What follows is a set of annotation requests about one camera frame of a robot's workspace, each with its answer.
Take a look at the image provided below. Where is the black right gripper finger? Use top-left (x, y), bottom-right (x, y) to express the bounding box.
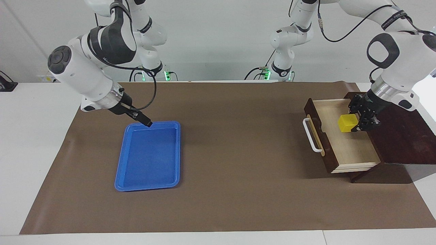
top-left (131, 108), bottom-right (153, 125)
top-left (129, 114), bottom-right (151, 128)

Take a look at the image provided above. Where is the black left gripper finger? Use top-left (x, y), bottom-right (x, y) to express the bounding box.
top-left (348, 94), bottom-right (367, 115)
top-left (356, 111), bottom-right (380, 132)

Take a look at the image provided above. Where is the yellow cube block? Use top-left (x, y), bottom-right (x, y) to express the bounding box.
top-left (339, 114), bottom-right (360, 133)

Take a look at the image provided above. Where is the wooden drawer with white handle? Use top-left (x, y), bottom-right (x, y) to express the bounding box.
top-left (303, 98), bottom-right (382, 174)

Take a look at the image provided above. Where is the dark wooden drawer cabinet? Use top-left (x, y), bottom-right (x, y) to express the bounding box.
top-left (343, 91), bottom-right (436, 184)

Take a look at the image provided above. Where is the blue plastic tray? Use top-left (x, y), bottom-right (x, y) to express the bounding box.
top-left (114, 121), bottom-right (181, 192)

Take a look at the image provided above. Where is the brown table mat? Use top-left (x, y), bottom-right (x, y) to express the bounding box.
top-left (19, 82), bottom-right (436, 234)

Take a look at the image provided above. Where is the black table clamp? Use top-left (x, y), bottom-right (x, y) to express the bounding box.
top-left (0, 71), bottom-right (18, 92)

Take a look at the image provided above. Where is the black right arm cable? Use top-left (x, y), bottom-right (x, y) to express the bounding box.
top-left (102, 0), bottom-right (157, 111)

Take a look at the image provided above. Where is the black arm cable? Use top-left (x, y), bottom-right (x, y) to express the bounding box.
top-left (102, 0), bottom-right (157, 111)
top-left (317, 3), bottom-right (436, 43)

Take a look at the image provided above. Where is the black right base cable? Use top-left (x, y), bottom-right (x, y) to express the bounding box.
top-left (129, 66), bottom-right (145, 82)

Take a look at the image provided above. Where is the black base cable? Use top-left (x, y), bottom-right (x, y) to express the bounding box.
top-left (244, 51), bottom-right (277, 81)
top-left (129, 66), bottom-right (145, 82)

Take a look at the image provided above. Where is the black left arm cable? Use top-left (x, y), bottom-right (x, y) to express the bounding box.
top-left (317, 3), bottom-right (436, 43)

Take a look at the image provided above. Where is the black left base cable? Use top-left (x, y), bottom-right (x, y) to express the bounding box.
top-left (244, 51), bottom-right (277, 81)

